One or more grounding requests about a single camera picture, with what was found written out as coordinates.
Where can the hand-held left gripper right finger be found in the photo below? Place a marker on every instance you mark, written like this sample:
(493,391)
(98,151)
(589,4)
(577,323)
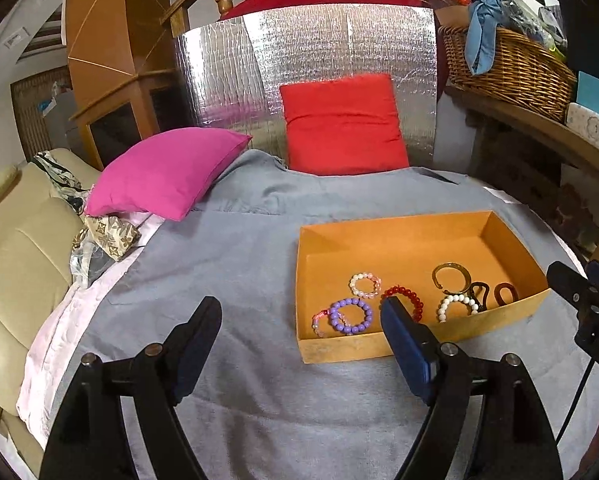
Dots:
(404,340)

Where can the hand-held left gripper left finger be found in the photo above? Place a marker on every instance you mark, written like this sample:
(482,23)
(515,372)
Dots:
(189,360)

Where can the orange cardboard box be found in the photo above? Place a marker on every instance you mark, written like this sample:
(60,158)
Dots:
(339,352)

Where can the metal bangle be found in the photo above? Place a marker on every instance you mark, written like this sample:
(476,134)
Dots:
(437,272)

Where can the grey blanket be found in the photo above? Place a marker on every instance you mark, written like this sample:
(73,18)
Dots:
(229,260)

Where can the light pink sheet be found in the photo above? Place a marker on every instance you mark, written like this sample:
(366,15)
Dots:
(64,350)

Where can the white patterned box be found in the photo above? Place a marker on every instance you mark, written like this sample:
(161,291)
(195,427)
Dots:
(589,127)

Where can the patterned brown cloth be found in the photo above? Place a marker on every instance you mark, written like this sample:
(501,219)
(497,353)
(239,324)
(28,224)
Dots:
(109,235)

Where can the wooden shelf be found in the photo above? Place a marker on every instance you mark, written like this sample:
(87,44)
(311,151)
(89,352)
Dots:
(539,130)

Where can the pink pillow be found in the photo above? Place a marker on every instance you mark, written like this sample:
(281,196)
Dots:
(164,175)

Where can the beige sofa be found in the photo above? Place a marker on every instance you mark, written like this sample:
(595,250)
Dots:
(14,270)

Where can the wicker basket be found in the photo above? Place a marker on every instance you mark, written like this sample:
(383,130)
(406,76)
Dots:
(514,80)

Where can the black white scarf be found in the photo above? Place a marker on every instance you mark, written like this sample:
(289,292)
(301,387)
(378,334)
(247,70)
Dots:
(59,180)

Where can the red pillow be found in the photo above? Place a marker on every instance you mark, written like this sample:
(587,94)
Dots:
(344,125)

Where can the blue cloth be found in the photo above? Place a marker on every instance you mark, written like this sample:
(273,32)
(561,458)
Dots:
(484,35)

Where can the wicker cabinet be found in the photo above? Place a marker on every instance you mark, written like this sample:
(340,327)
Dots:
(34,110)

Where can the silver foil mat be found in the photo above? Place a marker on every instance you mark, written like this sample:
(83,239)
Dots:
(319,40)

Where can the wooden cabinet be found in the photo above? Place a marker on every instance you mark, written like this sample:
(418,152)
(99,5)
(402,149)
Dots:
(109,20)

